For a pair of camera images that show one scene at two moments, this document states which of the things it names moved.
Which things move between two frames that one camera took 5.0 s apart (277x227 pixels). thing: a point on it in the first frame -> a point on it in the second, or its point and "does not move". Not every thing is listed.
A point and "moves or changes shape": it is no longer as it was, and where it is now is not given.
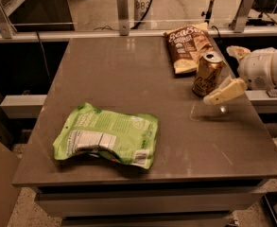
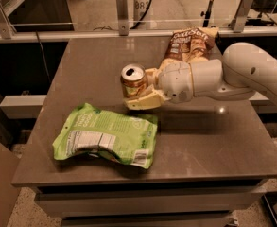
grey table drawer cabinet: x=199 y=204 does not move
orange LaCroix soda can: x=208 y=71 moves or changes shape
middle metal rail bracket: x=123 y=12 does not move
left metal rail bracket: x=7 y=27 does not move
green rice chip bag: x=129 y=137 does not move
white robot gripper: x=257 y=67 -> x=176 y=80
